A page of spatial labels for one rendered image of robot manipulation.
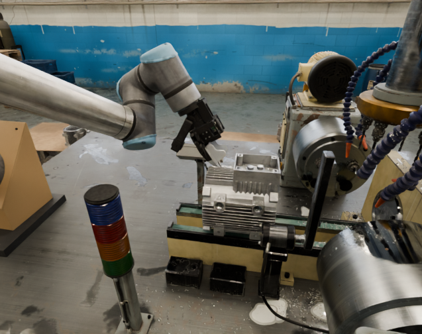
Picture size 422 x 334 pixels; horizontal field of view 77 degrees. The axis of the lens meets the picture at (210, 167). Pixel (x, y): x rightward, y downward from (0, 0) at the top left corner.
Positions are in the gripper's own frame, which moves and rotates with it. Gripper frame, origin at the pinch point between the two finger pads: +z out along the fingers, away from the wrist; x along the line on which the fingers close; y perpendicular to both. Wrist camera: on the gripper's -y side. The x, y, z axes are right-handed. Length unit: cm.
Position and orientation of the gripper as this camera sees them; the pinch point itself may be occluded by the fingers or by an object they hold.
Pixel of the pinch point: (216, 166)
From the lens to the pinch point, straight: 82.4
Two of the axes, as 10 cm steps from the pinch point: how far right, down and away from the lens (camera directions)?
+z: 4.9, 8.0, 3.4
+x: 1.8, -4.8, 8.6
